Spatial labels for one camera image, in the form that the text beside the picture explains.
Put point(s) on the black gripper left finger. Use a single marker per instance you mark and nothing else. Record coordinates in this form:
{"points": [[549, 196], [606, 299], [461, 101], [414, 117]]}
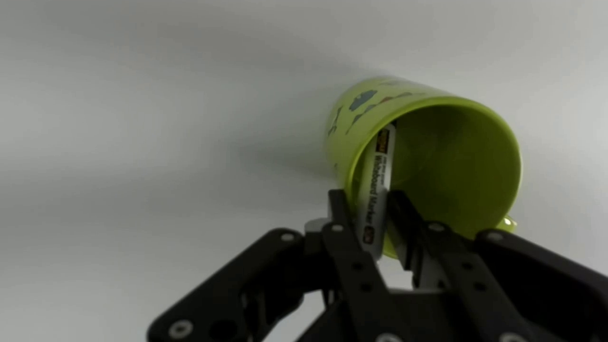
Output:
{"points": [[296, 286]]}

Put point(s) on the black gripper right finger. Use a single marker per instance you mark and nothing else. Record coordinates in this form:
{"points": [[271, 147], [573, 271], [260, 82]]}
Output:
{"points": [[499, 291]]}

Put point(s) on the blue capped white marker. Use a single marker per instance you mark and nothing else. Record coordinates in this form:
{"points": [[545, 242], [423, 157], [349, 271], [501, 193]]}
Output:
{"points": [[374, 191]]}

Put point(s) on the yellow-green printed mug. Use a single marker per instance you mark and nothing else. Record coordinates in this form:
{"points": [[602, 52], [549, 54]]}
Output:
{"points": [[456, 164]]}

